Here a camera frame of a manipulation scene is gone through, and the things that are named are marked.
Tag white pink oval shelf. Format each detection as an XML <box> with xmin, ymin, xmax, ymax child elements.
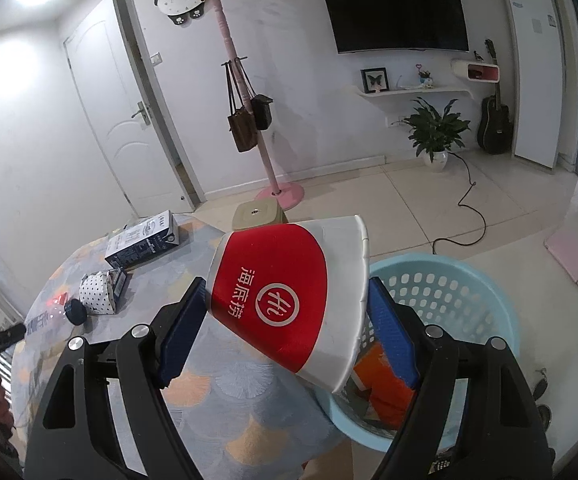
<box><xmin>452</xmin><ymin>58</ymin><xmax>500</xmax><ymax>83</ymax></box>

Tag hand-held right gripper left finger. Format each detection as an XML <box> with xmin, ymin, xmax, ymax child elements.
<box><xmin>26</xmin><ymin>276</ymin><xmax>210</xmax><ymax>480</ymax></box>

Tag black wall television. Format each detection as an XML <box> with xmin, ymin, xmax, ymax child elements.
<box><xmin>316</xmin><ymin>0</ymin><xmax>470</xmax><ymax>55</ymax></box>

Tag orange plastic bag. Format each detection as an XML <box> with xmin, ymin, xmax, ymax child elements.
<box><xmin>354</xmin><ymin>340</ymin><xmax>417</xmax><ymax>428</ymax></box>

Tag pink coat rack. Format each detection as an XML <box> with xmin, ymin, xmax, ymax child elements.
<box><xmin>201</xmin><ymin>0</ymin><xmax>305</xmax><ymax>211</ymax></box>

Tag polka dot pouch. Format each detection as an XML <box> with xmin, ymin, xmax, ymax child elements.
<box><xmin>79</xmin><ymin>269</ymin><xmax>128</xmax><ymax>316</ymax></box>

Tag white door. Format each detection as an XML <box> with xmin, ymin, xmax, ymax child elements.
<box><xmin>61</xmin><ymin>0</ymin><xmax>205</xmax><ymax>213</ymax></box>

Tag long white wall shelf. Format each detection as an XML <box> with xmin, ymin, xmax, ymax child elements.
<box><xmin>353</xmin><ymin>84</ymin><xmax>474</xmax><ymax>101</ymax></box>

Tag red white paper cup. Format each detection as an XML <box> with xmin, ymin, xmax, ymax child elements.
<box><xmin>205</xmin><ymin>215</ymin><xmax>371</xmax><ymax>393</ymax></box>

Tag blue white milk carton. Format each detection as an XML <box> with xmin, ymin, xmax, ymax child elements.
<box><xmin>105</xmin><ymin>211</ymin><xmax>181</xmax><ymax>268</ymax></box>

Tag black butterfly picture frame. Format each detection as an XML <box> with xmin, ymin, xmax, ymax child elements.
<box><xmin>360</xmin><ymin>67</ymin><xmax>391</xmax><ymax>93</ymax></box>

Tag plastic bottle with dark cap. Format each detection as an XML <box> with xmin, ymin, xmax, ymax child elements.
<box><xmin>26</xmin><ymin>290</ymin><xmax>88</xmax><ymax>336</ymax></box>

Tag green potted plant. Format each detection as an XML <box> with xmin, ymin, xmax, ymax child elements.
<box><xmin>400</xmin><ymin>97</ymin><xmax>471</xmax><ymax>173</ymax></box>

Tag pink floor mat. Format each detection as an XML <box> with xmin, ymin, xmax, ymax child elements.
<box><xmin>544</xmin><ymin>227</ymin><xmax>578</xmax><ymax>292</ymax></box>

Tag black acoustic guitar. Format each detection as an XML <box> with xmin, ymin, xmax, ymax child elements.
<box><xmin>478</xmin><ymin>39</ymin><xmax>514</xmax><ymax>155</ymax></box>

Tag beige plastic stool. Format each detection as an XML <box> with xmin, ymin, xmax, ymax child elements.
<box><xmin>232</xmin><ymin>200</ymin><xmax>286</xmax><ymax>232</ymax></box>

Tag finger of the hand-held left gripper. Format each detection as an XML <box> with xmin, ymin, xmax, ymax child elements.
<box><xmin>0</xmin><ymin>322</ymin><xmax>27</xmax><ymax>361</ymax></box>

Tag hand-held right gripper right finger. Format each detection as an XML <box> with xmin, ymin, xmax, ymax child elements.
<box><xmin>366</xmin><ymin>276</ymin><xmax>555</xmax><ymax>480</ymax></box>

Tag light blue plastic basket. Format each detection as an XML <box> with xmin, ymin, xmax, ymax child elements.
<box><xmin>314</xmin><ymin>252</ymin><xmax>522</xmax><ymax>453</ymax></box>

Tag small black bag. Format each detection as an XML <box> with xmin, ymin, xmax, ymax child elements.
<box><xmin>241</xmin><ymin>60</ymin><xmax>274</xmax><ymax>132</ymax></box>

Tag black floor cable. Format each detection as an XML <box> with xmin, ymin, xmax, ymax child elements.
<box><xmin>431</xmin><ymin>152</ymin><xmax>487</xmax><ymax>256</ymax></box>

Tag brown tote bag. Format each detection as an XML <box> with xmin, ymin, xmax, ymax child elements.
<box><xmin>226</xmin><ymin>62</ymin><xmax>259</xmax><ymax>153</ymax></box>

